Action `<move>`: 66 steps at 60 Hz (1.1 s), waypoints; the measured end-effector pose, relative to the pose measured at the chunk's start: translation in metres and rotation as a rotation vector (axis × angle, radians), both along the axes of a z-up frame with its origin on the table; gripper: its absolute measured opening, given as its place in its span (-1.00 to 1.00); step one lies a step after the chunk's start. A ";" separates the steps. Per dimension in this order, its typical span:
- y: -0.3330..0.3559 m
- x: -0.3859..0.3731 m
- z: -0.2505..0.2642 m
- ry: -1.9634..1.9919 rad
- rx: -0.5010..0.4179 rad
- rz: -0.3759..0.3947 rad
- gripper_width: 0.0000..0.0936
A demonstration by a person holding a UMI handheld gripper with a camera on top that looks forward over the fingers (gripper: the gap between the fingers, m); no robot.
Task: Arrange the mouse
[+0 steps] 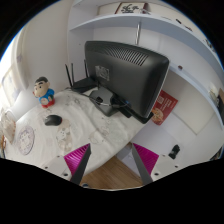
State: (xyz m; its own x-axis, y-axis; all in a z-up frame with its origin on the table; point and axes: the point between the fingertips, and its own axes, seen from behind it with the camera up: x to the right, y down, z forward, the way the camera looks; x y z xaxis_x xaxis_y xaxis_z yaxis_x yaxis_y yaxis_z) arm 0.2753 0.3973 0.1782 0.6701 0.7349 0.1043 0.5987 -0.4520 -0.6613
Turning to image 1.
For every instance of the black computer mouse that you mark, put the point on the black computer mouse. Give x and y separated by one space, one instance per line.
53 120

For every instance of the framed calligraphy picture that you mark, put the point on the framed calligraphy picture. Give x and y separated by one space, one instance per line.
131 7

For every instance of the black wifi router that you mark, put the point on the black wifi router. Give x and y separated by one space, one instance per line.
82 85

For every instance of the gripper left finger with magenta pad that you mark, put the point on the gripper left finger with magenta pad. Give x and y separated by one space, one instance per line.
77 161

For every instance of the white patterned tablecloth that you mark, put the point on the white patterned tablecloth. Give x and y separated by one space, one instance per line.
82 123

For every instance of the black wall plug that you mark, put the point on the black wall plug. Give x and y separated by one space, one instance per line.
175 150

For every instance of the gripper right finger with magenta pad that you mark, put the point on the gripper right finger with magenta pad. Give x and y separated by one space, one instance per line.
145 161

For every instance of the black computer monitor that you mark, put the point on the black computer monitor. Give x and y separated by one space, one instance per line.
135 75

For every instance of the cartoon boy figurine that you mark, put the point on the cartoon boy figurine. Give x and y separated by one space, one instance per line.
43 92

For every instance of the red booklet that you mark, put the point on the red booklet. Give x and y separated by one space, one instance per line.
163 106

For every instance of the white wall shelf unit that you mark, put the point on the white wall shelf unit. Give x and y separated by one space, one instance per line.
190 56

